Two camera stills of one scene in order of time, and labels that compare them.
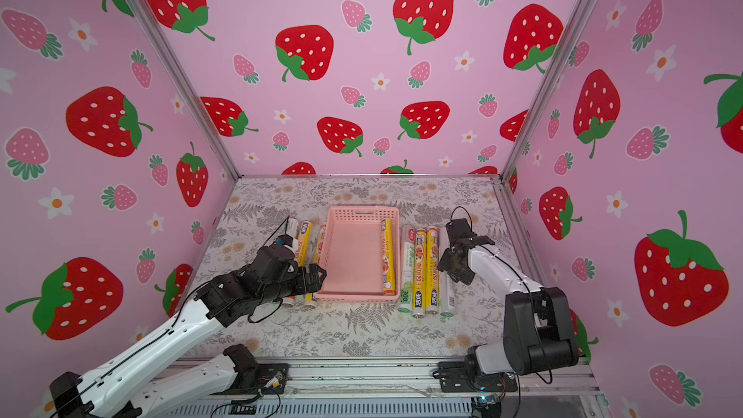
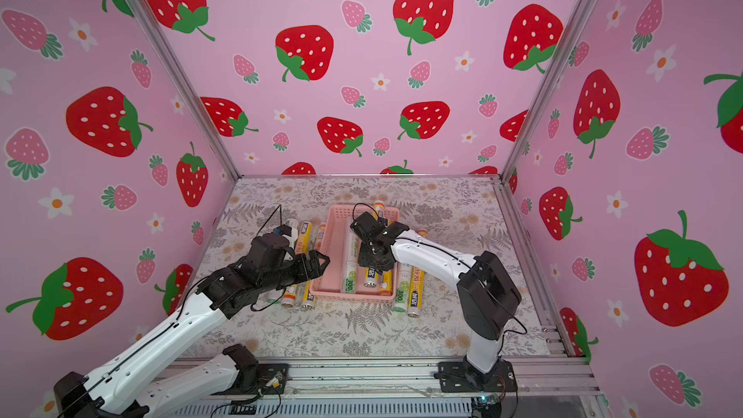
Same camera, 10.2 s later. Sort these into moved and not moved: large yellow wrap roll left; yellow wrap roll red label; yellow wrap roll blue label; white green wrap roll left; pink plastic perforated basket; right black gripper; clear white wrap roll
Moved: clear white wrap roll; yellow wrap roll red label; yellow wrap roll blue label; right black gripper
Not moved: white green wrap roll left; pink plastic perforated basket; large yellow wrap roll left
